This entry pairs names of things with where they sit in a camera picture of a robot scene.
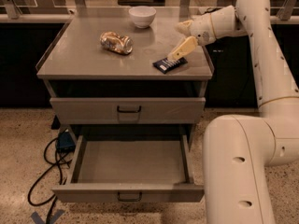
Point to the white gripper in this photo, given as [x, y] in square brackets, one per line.
[201, 28]

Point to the dark blue rxbar wrapper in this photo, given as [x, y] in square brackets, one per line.
[165, 66]

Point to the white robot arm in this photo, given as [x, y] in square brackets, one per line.
[236, 148]

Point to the closed upper grey drawer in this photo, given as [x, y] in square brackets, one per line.
[128, 110]

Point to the grey drawer cabinet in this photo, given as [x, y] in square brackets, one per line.
[79, 67]

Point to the open lower grey drawer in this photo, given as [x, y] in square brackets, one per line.
[155, 170]

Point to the white ceramic bowl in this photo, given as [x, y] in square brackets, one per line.
[142, 17]

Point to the crushed gold soda can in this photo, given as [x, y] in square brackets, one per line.
[121, 44]

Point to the blue power box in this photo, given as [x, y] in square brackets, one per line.
[65, 143]

